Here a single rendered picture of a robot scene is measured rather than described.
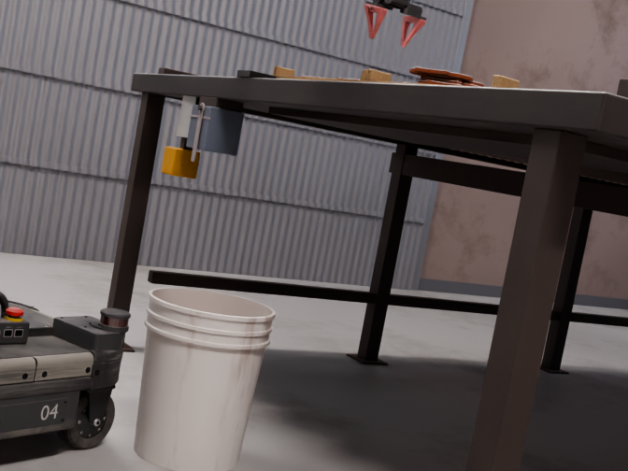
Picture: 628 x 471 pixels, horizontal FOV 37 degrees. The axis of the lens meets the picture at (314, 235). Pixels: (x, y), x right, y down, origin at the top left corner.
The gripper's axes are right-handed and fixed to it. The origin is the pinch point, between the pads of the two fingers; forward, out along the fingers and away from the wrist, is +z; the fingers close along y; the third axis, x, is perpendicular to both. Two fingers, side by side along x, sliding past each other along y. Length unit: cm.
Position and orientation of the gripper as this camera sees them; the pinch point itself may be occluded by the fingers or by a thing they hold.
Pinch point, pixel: (388, 39)
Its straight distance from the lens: 224.4
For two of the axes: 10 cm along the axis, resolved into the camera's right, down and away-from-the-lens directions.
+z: -2.6, 9.4, 2.4
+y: 8.1, 0.8, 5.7
